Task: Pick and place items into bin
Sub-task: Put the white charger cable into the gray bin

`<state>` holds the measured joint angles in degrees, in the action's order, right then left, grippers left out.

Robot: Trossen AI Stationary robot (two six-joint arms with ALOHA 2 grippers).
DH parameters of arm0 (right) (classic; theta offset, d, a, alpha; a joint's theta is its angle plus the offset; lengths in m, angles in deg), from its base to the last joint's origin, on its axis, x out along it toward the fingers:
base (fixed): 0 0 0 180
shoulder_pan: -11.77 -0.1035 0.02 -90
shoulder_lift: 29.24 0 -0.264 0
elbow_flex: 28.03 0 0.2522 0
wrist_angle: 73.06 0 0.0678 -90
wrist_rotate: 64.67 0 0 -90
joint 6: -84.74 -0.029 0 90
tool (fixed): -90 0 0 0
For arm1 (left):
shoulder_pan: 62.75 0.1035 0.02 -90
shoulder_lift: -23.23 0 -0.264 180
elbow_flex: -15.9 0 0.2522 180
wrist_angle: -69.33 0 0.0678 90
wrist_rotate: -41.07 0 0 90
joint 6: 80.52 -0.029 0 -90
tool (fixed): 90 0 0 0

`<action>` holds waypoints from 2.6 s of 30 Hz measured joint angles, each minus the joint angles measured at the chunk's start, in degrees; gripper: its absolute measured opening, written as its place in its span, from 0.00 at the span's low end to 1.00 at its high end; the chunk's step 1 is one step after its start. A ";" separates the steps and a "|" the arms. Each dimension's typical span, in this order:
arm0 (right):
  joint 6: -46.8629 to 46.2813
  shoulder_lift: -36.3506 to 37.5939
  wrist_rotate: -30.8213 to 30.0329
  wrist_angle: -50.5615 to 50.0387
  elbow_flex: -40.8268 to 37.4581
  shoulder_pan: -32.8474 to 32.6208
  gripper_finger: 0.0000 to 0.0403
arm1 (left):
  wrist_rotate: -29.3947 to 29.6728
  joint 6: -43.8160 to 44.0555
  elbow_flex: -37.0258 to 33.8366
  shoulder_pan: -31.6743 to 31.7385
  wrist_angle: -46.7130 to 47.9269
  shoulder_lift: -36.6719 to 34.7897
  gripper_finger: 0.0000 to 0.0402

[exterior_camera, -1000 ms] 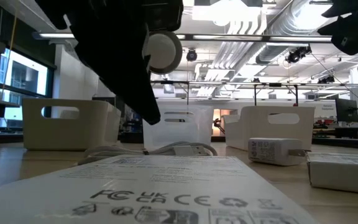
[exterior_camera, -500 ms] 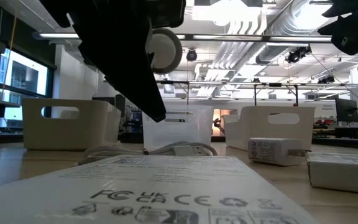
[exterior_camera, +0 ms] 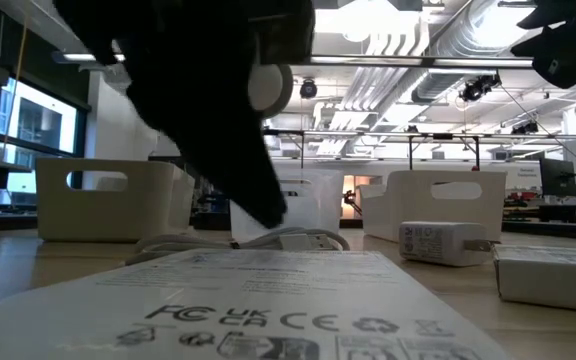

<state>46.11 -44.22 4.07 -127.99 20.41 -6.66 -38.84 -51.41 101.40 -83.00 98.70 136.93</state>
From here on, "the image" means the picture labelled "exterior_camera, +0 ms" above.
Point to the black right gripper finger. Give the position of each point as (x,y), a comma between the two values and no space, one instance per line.
(563,57)
(568,12)

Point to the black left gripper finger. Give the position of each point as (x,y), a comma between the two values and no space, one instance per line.
(218,140)

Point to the white product box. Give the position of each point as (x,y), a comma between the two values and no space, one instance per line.
(553,280)
(243,310)

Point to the white wall charger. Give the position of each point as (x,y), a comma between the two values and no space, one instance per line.
(438,242)

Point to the small distant robot arm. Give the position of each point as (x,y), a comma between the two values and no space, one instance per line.
(352,200)

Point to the clear plastic bin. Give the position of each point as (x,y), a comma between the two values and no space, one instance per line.
(313,200)

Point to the white plastic bin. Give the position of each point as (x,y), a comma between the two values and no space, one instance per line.
(98,215)
(418,200)

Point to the black desk lamp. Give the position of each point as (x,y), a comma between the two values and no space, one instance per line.
(268,90)

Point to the black ceiling mounted device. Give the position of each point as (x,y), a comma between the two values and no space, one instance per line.
(478,87)

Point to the black ceiling dome device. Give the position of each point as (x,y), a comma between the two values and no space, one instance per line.
(308,89)

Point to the black background monitor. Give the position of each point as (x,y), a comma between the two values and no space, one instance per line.
(558,177)

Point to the overhead light bar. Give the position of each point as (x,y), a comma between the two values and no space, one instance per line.
(418,61)

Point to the dark background desk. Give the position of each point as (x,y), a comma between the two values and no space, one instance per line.
(568,212)

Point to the silver ceiling duct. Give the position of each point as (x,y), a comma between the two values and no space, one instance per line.
(468,35)

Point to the distant black frame rig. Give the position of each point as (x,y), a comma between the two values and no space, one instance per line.
(410,150)

